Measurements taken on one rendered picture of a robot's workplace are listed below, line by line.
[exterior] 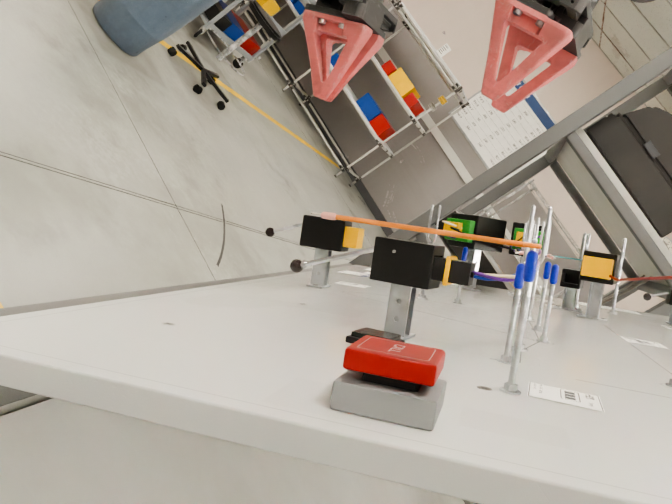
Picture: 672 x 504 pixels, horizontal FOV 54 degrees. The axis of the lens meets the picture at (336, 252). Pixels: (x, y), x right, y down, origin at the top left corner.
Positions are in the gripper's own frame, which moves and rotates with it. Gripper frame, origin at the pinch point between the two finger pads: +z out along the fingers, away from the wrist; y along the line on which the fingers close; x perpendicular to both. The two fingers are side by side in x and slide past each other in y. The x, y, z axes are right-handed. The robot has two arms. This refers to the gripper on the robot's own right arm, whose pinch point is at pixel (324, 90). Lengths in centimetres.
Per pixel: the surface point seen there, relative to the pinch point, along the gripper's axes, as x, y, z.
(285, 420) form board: -18.5, -30.4, 18.7
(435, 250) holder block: -16.1, -1.9, 10.9
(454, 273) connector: -18.3, -1.8, 12.3
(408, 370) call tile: -22.5, -26.2, 15.0
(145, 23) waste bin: 239, 239, -32
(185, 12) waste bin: 223, 250, -44
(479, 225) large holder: -7, 65, 10
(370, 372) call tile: -20.7, -26.5, 15.9
